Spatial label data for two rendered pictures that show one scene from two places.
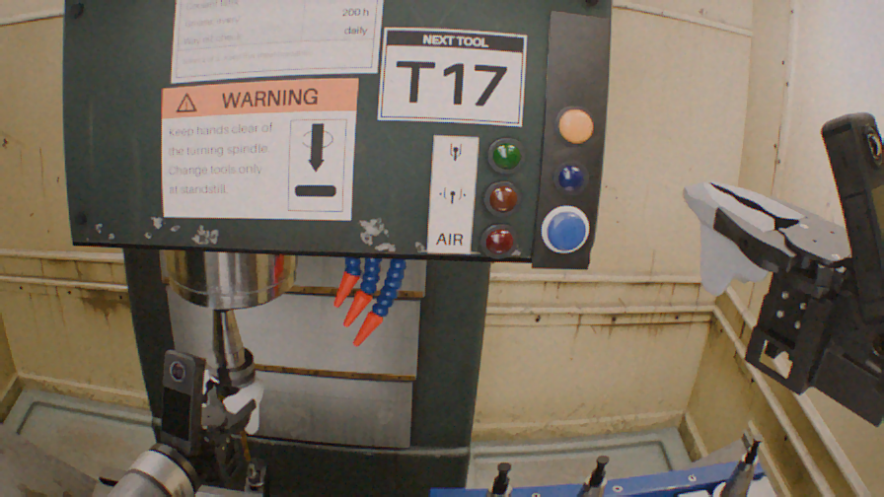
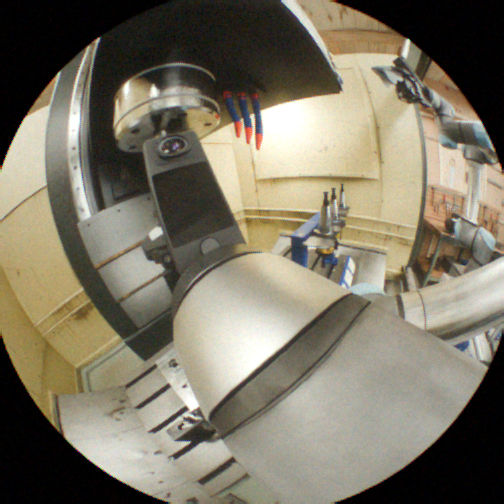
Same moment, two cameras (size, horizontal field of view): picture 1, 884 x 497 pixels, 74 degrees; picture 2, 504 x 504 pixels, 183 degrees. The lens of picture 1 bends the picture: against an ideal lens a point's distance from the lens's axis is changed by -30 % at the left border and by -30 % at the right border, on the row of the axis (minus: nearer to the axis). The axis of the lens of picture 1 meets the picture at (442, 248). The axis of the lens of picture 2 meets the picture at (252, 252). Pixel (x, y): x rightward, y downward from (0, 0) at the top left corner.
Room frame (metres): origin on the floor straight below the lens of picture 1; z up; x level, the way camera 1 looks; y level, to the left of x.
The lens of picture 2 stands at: (0.49, 0.31, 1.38)
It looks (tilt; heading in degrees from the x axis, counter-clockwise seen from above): 27 degrees down; 318
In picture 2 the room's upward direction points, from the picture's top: 9 degrees counter-clockwise
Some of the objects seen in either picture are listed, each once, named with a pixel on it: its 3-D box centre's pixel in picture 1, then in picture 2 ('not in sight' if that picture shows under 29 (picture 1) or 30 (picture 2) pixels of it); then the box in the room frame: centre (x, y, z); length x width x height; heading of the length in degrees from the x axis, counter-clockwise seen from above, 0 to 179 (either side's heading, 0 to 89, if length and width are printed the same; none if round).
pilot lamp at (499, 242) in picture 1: (499, 241); not in sight; (0.53, -0.04, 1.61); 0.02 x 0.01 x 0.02; 95
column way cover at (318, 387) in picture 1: (284, 325); (151, 258); (1.16, 0.26, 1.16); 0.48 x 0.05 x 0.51; 95
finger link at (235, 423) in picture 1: (229, 417); not in sight; (0.65, 0.22, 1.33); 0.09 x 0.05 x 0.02; 153
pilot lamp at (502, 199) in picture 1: (503, 198); not in sight; (0.53, -0.04, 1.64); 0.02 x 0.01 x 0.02; 95
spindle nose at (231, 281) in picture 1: (227, 225); (165, 102); (0.72, 0.22, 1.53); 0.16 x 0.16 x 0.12
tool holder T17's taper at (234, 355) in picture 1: (225, 332); not in sight; (0.72, 0.24, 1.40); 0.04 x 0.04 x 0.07
